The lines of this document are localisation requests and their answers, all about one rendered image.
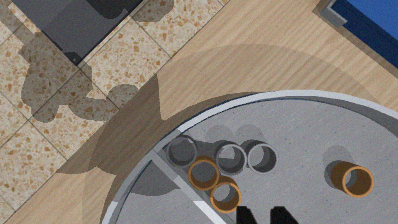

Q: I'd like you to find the bronze bushing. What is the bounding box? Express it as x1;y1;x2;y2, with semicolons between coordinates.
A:
331;162;374;198
209;176;242;213
188;155;219;191

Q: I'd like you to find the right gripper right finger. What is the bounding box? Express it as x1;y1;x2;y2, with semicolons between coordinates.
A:
270;206;299;224

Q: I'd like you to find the grey metal ring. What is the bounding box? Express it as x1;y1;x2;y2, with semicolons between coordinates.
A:
214;141;247;175
244;141;279;175
166;135;198;168

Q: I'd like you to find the blue open-top crate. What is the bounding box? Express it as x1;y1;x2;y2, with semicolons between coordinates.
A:
331;0;398;69

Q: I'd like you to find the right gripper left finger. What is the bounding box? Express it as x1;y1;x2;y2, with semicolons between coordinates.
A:
236;206;257;224

